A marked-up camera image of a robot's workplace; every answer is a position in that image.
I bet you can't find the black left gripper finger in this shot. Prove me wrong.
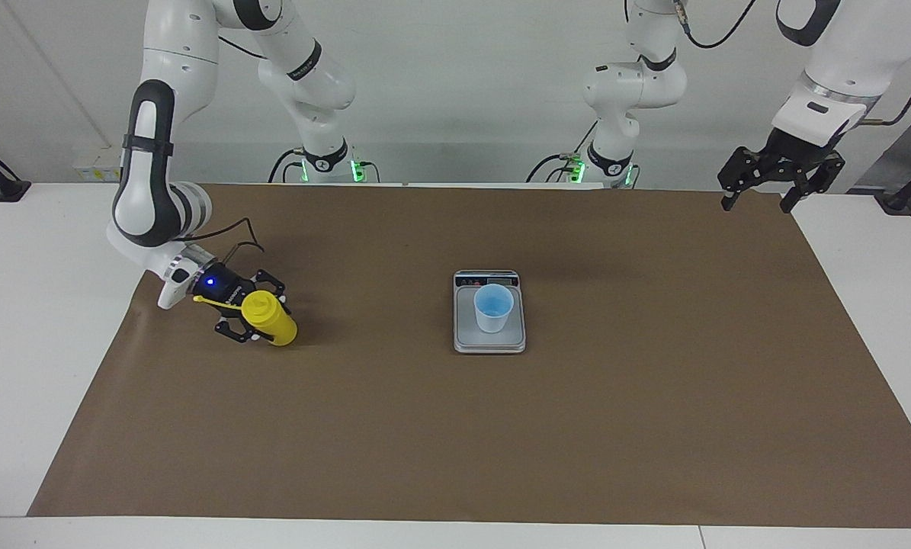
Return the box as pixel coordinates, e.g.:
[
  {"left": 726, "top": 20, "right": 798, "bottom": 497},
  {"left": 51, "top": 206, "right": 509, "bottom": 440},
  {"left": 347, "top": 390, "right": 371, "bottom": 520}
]
[
  {"left": 778, "top": 152, "right": 847, "bottom": 215},
  {"left": 717, "top": 145, "right": 768, "bottom": 213}
]

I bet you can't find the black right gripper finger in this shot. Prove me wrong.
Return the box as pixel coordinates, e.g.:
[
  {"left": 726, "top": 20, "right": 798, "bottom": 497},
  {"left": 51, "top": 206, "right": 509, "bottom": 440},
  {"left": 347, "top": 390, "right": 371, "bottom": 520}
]
[
  {"left": 251, "top": 268, "right": 293, "bottom": 315},
  {"left": 213, "top": 314, "right": 264, "bottom": 345}
]

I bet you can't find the yellow squeeze bottle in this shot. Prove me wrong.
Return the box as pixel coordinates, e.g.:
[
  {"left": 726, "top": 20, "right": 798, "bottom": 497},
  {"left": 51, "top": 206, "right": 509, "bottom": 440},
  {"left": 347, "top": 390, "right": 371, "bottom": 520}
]
[{"left": 194, "top": 290, "right": 298, "bottom": 348}]

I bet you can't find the light blue plastic cup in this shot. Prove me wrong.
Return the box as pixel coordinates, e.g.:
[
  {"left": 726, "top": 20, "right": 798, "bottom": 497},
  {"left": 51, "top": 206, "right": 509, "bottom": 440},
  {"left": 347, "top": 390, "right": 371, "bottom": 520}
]
[{"left": 473, "top": 284, "right": 515, "bottom": 334}]

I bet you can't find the silver digital kitchen scale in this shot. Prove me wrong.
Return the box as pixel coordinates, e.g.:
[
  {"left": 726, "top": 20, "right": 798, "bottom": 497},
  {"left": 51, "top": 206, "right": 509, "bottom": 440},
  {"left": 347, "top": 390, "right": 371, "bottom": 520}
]
[{"left": 452, "top": 269, "right": 528, "bottom": 355}]

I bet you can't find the white box with yellow labels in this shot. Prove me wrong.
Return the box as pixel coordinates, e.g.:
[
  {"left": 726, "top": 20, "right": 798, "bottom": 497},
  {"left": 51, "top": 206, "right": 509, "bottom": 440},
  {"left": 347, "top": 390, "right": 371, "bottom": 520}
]
[{"left": 72, "top": 146, "right": 132, "bottom": 182}]

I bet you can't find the brown paper table mat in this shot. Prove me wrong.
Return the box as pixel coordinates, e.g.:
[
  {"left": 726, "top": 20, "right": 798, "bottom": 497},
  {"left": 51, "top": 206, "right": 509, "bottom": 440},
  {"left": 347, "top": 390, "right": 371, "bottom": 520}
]
[{"left": 27, "top": 183, "right": 911, "bottom": 528}]

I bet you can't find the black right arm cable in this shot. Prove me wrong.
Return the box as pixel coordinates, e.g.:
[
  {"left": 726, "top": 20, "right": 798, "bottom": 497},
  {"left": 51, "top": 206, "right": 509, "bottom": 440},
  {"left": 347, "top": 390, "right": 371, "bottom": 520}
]
[{"left": 169, "top": 34, "right": 265, "bottom": 264}]

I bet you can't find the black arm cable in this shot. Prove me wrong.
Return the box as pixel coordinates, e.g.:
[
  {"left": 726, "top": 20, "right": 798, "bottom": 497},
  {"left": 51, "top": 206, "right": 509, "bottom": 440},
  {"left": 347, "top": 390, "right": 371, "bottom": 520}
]
[
  {"left": 669, "top": 0, "right": 911, "bottom": 127},
  {"left": 169, "top": 34, "right": 265, "bottom": 264}
]

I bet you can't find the black base cable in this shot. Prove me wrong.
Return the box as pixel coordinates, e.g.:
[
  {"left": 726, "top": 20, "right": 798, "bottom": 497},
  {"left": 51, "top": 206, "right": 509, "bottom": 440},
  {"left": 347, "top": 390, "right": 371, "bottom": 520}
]
[
  {"left": 526, "top": 152, "right": 578, "bottom": 184},
  {"left": 268, "top": 147, "right": 307, "bottom": 184}
]

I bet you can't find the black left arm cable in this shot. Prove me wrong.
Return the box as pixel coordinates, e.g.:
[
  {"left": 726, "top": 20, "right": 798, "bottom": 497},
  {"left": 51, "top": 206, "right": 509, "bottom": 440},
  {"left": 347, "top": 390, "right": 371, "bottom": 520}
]
[{"left": 669, "top": 0, "right": 911, "bottom": 127}]

